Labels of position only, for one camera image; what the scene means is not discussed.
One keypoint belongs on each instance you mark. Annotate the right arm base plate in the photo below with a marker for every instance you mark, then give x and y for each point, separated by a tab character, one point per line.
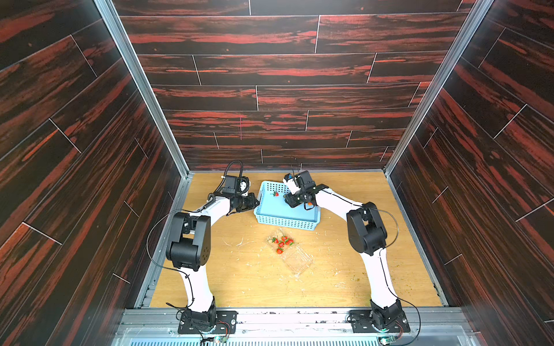
385	322

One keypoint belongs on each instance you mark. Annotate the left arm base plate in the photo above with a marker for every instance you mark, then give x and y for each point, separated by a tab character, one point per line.
217	322

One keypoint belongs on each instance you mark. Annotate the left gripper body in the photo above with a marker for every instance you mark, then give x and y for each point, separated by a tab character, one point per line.
244	203

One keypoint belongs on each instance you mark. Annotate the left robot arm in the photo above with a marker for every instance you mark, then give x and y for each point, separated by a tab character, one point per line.
190	244

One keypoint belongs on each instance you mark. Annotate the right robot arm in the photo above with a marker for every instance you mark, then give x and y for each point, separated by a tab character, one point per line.
367	235

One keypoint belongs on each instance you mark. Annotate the clear plastic clamshell container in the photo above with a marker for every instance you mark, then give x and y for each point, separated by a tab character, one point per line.
294	257

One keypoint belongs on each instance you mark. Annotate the light blue plastic basket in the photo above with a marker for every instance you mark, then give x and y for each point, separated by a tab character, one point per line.
274	211

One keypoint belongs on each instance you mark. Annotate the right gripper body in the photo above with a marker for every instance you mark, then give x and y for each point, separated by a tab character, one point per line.
294	198

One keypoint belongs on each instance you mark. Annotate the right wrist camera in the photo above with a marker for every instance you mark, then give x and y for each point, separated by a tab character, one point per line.
290	180

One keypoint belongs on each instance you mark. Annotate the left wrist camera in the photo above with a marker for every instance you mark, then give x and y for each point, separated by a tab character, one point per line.
235	185

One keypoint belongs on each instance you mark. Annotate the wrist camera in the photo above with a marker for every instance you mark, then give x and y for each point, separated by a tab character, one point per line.
235	185
290	180

